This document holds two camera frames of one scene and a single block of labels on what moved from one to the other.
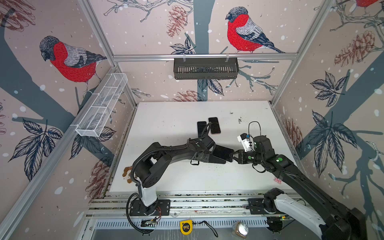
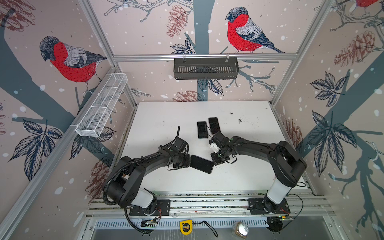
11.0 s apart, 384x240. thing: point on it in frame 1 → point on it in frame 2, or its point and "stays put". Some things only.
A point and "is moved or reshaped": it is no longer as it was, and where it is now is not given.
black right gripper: (240, 158) → (214, 159)
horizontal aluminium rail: (160, 58) stays put
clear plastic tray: (94, 118) stays put
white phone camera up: (223, 153) is moved or reshaped
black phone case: (223, 152) is moved or reshaped
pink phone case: (215, 125) stays put
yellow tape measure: (186, 227) stays put
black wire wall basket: (207, 69) stays put
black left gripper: (208, 157) → (187, 163)
